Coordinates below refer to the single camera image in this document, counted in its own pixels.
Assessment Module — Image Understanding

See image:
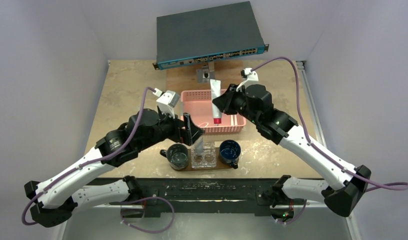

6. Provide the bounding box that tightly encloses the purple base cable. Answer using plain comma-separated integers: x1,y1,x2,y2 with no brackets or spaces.
119,197,176,234
273,198,308,226

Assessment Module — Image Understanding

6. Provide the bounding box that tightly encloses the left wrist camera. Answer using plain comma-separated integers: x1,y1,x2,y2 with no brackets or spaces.
153,88,181,119

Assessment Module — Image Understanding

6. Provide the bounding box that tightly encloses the dark green cup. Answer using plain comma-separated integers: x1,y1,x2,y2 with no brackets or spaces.
159,143,190,171

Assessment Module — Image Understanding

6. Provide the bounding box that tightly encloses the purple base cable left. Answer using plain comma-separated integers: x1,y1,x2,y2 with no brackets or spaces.
119,197,176,234

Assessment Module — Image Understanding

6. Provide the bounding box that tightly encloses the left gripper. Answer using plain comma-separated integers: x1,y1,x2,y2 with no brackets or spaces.
138,106,204,151

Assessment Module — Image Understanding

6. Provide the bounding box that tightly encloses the black base frame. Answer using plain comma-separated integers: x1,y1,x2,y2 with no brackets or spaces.
106,178,324,218

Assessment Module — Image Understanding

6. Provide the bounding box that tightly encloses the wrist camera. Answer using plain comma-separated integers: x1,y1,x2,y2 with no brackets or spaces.
153,88,181,119
235,67,259,92

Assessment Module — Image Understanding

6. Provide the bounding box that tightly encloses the pink plastic basket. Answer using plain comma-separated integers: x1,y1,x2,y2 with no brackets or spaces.
180,89,247,135

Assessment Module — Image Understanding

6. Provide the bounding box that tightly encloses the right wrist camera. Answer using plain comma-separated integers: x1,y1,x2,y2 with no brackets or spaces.
235,67,259,92

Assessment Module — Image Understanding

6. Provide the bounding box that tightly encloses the oval wooden tray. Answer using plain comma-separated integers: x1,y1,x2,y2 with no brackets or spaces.
176,147,232,172

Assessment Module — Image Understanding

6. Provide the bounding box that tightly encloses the metal stand bracket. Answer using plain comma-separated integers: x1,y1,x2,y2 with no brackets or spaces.
196,61,216,83

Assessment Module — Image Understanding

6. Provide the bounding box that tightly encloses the network switch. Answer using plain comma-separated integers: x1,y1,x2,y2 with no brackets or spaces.
153,1,269,70

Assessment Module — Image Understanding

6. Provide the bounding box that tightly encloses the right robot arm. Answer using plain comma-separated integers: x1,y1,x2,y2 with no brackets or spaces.
212,84,372,217

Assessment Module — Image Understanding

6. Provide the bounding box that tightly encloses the clear acrylic holder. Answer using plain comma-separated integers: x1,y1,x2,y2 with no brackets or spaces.
190,142,217,169

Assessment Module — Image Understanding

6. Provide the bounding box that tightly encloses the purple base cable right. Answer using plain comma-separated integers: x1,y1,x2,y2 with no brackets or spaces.
273,198,308,226

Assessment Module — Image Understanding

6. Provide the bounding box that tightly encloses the wooden base board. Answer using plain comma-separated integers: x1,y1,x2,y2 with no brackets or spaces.
166,59,249,97

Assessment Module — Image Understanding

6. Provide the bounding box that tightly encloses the blue cup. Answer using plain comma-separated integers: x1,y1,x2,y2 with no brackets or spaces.
218,139,242,169

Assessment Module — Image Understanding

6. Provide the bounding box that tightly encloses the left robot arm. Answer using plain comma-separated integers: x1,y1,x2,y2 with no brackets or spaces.
22,108,205,228

